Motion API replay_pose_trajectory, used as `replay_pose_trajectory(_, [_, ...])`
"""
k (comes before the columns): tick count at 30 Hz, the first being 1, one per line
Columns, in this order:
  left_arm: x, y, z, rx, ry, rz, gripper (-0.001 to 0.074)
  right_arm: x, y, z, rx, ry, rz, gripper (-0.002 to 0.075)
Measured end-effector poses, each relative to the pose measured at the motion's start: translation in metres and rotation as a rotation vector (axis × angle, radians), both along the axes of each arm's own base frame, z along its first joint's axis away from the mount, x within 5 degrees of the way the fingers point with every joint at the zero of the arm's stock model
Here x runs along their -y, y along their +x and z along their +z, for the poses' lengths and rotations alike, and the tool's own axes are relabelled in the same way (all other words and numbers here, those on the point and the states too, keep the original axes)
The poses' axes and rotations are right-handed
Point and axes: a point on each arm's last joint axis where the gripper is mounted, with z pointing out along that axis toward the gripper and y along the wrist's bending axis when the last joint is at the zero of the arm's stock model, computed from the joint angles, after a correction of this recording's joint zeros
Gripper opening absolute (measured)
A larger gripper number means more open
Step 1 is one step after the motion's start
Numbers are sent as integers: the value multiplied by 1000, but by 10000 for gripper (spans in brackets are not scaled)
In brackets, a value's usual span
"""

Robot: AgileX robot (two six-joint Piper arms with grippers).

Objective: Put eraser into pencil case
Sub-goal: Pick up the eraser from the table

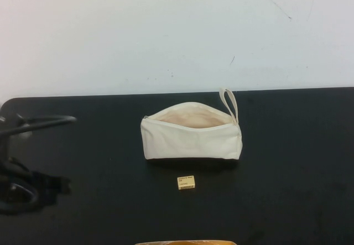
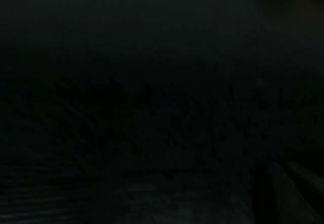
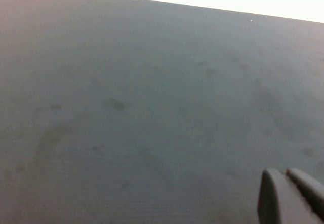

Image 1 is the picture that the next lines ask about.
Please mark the small yellow boxed eraser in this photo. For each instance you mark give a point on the small yellow boxed eraser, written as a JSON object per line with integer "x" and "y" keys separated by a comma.
{"x": 187, "y": 182}

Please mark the cream canvas pencil case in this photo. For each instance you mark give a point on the cream canvas pencil case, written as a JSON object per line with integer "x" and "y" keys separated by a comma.
{"x": 190, "y": 142}

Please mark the black left Piper robot arm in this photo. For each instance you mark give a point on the black left Piper robot arm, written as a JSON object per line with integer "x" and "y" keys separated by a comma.
{"x": 11, "y": 173}

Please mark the black table mat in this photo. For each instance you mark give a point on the black table mat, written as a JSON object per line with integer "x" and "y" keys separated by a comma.
{"x": 110, "y": 200}

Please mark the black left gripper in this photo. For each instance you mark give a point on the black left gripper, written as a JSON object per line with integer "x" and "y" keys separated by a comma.
{"x": 45, "y": 184}

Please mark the orange yellow curved object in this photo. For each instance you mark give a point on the orange yellow curved object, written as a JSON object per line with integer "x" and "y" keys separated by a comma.
{"x": 182, "y": 242}

